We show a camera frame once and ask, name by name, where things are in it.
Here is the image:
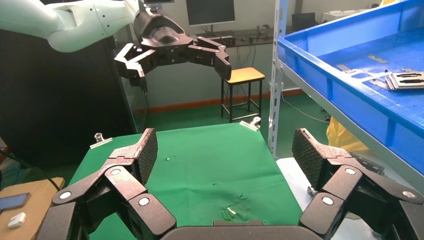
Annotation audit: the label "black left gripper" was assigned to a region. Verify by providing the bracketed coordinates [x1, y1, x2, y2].
[114, 8, 233, 94]

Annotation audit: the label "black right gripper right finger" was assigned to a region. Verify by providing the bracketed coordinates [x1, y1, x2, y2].
[292, 128, 424, 240]

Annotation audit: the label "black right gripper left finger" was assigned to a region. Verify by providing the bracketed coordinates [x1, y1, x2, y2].
[36, 128, 177, 240]

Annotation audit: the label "silver io shield plate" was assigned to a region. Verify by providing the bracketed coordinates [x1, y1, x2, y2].
[385, 71, 424, 88]
[385, 79, 424, 91]

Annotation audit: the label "blue plastic tray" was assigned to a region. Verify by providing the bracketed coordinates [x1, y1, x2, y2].
[277, 0, 424, 176]

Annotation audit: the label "silver binder clip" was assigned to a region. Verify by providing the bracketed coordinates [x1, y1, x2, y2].
[306, 185, 320, 200]
[239, 116, 263, 132]
[89, 132, 114, 150]

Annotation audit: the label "white paper sheet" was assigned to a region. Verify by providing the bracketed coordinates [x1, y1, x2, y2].
[275, 157, 424, 240]

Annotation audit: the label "black computer monitor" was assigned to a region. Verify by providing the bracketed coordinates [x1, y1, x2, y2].
[185, 0, 236, 27]

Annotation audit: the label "wooden stool black legs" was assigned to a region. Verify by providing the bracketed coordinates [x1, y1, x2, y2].
[220, 67, 266, 124]

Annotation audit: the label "dark office desk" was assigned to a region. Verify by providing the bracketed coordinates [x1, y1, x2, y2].
[190, 28, 277, 47]

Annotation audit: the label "green table cloth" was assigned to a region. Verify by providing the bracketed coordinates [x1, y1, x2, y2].
[67, 122, 304, 240]

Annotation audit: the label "wooden side table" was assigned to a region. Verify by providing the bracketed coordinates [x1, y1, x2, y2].
[0, 177, 66, 240]

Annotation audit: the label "white perforated shelf upright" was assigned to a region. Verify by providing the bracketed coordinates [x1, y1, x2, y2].
[267, 0, 290, 160]

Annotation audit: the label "blue smartphone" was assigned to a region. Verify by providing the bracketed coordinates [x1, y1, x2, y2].
[0, 192, 31, 212]

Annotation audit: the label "small white device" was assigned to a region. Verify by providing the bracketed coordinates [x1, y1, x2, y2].
[7, 212, 27, 230]

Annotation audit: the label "black partition panel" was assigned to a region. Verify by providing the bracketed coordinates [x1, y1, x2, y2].
[0, 29, 137, 168]

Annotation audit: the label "perforated metal rail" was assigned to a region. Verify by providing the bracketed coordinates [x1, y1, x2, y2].
[349, 152, 386, 176]

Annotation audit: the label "white floor cable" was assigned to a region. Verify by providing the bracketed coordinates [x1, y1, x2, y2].
[280, 94, 330, 124]

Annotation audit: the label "black floor cable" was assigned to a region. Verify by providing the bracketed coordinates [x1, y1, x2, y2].
[0, 149, 61, 193]

